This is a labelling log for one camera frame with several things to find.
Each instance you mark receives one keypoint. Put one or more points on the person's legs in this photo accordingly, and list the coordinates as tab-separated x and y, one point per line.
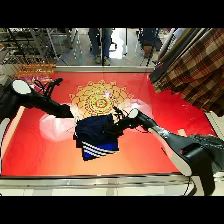
100	43

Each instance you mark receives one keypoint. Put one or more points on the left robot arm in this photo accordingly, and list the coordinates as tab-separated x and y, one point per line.
40	100

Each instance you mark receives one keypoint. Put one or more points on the silver frame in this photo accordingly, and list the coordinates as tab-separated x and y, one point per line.
100	182

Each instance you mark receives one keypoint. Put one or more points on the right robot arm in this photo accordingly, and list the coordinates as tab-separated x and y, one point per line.
186	146

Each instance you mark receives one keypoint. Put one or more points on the navy blue white-striped garment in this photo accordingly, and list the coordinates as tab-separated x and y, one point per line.
95	133

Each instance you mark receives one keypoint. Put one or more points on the checked shirt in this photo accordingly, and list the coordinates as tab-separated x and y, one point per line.
203	66

